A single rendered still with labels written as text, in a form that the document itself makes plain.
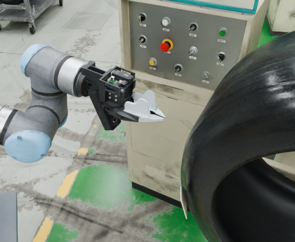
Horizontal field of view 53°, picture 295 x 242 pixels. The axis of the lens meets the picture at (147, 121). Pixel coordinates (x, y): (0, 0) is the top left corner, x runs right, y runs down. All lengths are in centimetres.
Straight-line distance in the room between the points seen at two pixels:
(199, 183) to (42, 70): 44
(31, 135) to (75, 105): 214
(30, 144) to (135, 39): 84
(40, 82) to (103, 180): 144
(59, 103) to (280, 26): 376
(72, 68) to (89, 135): 179
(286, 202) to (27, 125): 72
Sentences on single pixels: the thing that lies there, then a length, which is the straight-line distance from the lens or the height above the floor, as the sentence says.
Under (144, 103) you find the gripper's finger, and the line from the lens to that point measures 64.
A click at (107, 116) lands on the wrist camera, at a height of 119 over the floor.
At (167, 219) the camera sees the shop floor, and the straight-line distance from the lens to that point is 194.
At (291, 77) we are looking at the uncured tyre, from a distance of 46.
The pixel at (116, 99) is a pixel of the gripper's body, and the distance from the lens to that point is 67.
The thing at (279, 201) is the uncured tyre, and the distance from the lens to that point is 95.
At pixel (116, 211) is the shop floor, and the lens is 197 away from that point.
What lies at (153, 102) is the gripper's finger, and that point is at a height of 125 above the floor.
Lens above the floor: 164
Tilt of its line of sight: 40 degrees down
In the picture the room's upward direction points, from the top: straight up
